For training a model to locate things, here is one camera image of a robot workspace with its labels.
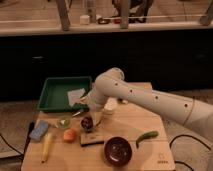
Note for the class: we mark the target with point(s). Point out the blue sponge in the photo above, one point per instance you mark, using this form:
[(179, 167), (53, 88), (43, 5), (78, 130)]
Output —
[(39, 131)]

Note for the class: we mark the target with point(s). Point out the white cup on table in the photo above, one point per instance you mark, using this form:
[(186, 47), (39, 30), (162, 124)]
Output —
[(110, 106)]

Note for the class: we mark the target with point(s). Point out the dark red bowl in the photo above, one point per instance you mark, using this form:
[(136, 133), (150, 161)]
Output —
[(117, 152)]

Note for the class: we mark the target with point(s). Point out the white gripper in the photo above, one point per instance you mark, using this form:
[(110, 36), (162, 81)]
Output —
[(95, 106)]

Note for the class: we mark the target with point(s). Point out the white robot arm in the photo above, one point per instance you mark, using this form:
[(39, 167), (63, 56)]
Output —
[(191, 113)]

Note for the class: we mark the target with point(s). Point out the wooden board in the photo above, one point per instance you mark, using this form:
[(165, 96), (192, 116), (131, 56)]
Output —
[(128, 121)]

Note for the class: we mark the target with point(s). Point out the green plastic tray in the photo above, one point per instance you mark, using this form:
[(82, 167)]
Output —
[(54, 95)]

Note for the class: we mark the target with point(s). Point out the green chili pepper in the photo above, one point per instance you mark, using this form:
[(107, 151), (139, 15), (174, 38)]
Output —
[(147, 135)]

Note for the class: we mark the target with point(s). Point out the orange fruit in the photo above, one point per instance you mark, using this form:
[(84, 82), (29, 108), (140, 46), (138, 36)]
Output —
[(69, 135)]

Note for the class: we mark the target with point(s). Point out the white jar on shelf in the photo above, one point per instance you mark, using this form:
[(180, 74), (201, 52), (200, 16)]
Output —
[(84, 19)]

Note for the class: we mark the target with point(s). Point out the dark purple grapes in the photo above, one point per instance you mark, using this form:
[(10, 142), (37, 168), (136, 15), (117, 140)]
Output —
[(87, 124)]

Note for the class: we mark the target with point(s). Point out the white cloth in tray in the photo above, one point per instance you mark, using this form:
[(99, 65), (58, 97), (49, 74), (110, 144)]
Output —
[(75, 96)]

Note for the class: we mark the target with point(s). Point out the dark rectangular scrub pad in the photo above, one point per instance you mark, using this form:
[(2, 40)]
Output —
[(91, 138)]

